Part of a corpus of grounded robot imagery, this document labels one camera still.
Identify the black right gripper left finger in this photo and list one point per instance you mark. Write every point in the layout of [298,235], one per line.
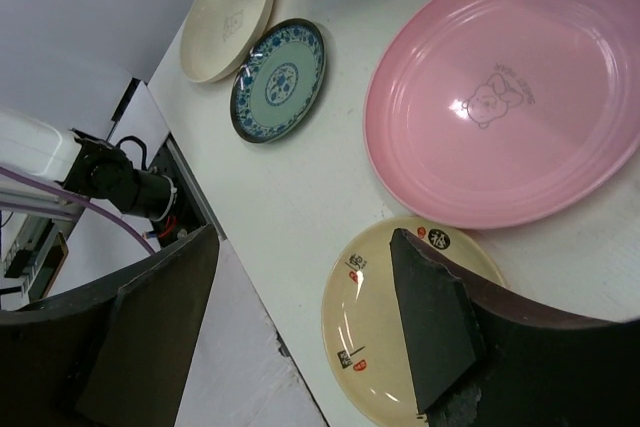
[138,374]

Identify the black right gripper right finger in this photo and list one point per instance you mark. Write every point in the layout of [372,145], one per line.
[441,333]

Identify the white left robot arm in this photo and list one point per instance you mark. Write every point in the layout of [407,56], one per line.
[79,167]

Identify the beige round patterned plate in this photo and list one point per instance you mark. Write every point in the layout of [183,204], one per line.
[361,326]

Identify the pink round plate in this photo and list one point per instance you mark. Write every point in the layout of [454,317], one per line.
[487,114]

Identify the blue floral round plate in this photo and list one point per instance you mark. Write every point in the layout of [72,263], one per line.
[278,81]

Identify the cream white round plate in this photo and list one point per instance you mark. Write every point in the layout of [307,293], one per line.
[218,34]

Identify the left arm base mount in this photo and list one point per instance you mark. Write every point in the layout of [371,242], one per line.
[157,186]

